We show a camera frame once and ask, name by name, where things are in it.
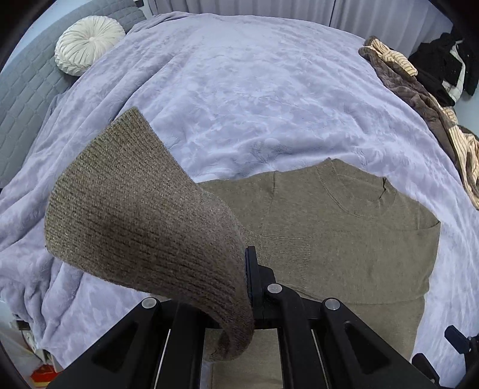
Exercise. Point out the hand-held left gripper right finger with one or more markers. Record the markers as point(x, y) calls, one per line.
point(248, 263)

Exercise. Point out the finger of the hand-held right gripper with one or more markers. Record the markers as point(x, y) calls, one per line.
point(424, 366)
point(458, 338)

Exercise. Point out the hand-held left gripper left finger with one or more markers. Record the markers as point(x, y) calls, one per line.
point(176, 336)

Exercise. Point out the olive knit sweater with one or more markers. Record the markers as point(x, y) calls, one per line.
point(336, 243)

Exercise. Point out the red packet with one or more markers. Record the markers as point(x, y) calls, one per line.
point(43, 375)

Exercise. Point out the pale plush blanket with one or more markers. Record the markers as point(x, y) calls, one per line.
point(239, 93)

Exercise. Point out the white round pleated cushion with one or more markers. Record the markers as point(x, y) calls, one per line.
point(88, 45)

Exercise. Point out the black garment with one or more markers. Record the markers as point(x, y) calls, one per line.
point(438, 63)

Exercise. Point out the grey quilted headboard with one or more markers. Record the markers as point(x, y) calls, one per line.
point(26, 93)

